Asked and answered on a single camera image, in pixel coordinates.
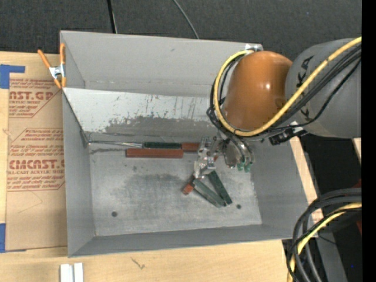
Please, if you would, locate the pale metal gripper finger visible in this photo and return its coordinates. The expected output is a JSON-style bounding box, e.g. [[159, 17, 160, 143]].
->
[[199, 155, 217, 179], [192, 137, 212, 180]]

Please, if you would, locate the dark green flat block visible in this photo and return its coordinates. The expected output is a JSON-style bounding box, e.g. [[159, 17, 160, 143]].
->
[[142, 141, 182, 150], [207, 170, 233, 206], [192, 178, 227, 209]]

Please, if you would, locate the grey metal bin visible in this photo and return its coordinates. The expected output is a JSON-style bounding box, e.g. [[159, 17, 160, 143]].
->
[[59, 30, 320, 258]]

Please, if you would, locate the brown cardboard board red print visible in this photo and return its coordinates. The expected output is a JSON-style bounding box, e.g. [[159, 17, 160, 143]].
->
[[0, 51, 69, 253]]

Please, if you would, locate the black cylinder on white bracket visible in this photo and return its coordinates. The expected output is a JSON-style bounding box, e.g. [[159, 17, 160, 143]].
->
[[268, 122, 308, 146]]

